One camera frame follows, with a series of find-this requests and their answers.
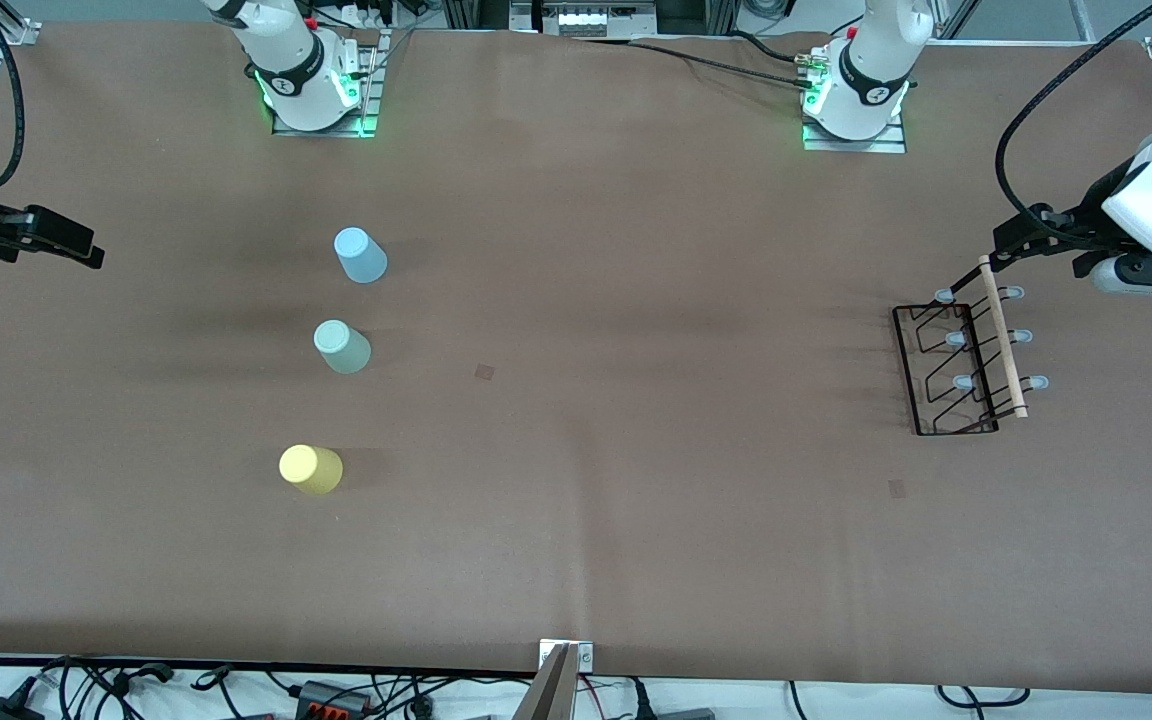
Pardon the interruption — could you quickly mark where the black wire cup holder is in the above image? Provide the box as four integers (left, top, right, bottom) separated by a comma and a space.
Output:
893, 255, 1050, 437

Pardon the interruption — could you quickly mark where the mint green plastic cup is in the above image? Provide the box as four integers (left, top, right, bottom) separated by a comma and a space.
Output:
313, 319, 373, 376

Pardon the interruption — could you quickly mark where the yellow plastic cup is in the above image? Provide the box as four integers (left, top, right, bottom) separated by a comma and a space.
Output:
278, 444, 345, 497

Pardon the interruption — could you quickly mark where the blue plastic cup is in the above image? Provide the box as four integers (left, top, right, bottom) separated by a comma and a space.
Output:
333, 227, 389, 285

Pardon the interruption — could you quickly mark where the white power strip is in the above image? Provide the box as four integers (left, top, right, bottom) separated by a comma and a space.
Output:
534, 0, 659, 39

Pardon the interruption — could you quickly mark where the black orange power brick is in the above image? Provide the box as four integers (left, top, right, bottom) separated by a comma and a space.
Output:
294, 680, 374, 717

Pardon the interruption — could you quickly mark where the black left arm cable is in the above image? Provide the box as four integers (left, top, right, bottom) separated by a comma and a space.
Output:
996, 0, 1152, 246

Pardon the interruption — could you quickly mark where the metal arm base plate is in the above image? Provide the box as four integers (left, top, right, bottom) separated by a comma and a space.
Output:
801, 50, 909, 155
271, 28, 384, 139

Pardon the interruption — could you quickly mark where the black cable on table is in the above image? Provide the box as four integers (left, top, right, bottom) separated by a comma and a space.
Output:
576, 32, 822, 93

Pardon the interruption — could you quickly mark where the black looped cable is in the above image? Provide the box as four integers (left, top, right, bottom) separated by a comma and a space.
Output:
936, 685, 1032, 708

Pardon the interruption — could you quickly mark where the aluminium profile post with bracket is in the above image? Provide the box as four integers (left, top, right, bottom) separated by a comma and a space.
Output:
514, 640, 595, 720

